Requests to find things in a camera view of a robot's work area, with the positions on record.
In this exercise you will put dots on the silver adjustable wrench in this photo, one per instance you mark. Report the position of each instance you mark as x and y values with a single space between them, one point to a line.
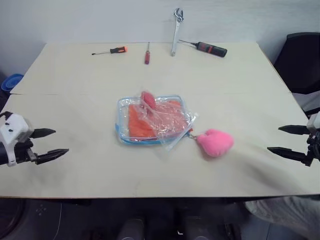
176 32

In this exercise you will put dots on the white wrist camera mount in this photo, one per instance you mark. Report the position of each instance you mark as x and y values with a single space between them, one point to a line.
314 123
13 130

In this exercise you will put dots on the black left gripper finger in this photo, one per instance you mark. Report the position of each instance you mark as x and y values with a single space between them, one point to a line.
51 154
43 132

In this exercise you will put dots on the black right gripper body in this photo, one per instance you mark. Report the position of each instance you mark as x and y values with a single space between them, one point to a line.
314 147

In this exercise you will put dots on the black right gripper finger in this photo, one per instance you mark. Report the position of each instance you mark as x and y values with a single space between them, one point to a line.
290 153
293 129

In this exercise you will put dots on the grey cloth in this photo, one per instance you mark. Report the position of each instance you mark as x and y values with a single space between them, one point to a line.
282 208

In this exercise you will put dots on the clear zip pouch orange cloth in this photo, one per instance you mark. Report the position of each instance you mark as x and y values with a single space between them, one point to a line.
140 120

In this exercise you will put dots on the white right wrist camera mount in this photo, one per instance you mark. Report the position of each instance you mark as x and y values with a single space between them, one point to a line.
314 123

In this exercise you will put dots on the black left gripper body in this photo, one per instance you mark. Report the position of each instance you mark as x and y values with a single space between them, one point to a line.
23 152

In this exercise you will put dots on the blue plastic bowl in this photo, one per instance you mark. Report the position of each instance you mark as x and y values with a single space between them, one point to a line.
11 81

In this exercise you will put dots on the black electric screwdriver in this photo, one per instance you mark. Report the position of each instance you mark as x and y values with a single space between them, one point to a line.
212 48

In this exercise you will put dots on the black chair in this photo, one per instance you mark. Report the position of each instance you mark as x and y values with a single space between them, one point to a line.
300 62

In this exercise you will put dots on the dark rounded shape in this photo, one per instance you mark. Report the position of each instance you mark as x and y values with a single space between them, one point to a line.
193 228
132 228

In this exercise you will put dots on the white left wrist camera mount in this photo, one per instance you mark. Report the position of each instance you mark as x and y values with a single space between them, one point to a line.
13 130

